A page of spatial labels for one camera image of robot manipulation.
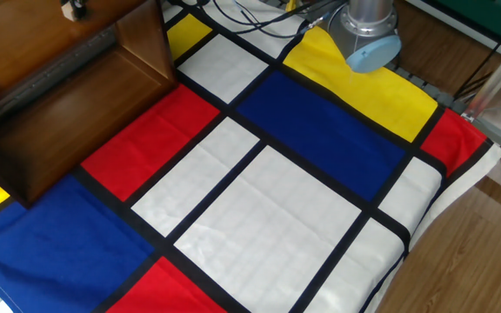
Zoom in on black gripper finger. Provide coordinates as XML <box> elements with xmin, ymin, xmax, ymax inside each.
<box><xmin>71</xmin><ymin>0</ymin><xmax>90</xmax><ymax>22</ymax></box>

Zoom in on small wooden cube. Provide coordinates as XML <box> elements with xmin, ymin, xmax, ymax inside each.
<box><xmin>61</xmin><ymin>3</ymin><xmax>78</xmax><ymax>23</ymax></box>

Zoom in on brown wooden shelf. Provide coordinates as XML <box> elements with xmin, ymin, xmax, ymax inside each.
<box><xmin>0</xmin><ymin>0</ymin><xmax>178</xmax><ymax>210</ymax></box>

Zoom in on Mondrian pattern tablecloth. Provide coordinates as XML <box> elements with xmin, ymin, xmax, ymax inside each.
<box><xmin>0</xmin><ymin>0</ymin><xmax>501</xmax><ymax>313</ymax></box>

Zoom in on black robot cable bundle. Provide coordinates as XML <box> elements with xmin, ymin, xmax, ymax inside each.
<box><xmin>163</xmin><ymin>0</ymin><xmax>347</xmax><ymax>40</ymax></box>

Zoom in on cable with silver plug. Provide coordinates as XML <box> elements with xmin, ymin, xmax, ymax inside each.
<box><xmin>296</xmin><ymin>12</ymin><xmax>332</xmax><ymax>36</ymax></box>

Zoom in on grey slotted table rail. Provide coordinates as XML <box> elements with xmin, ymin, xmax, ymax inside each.
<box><xmin>387</xmin><ymin>63</ymin><xmax>467</xmax><ymax>115</ymax></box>

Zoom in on black floor cables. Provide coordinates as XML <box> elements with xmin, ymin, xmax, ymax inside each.
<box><xmin>452</xmin><ymin>8</ymin><xmax>501</xmax><ymax>101</ymax></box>

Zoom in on aluminium frame post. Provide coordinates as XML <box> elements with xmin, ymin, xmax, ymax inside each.
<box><xmin>461</xmin><ymin>25</ymin><xmax>501</xmax><ymax>123</ymax></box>

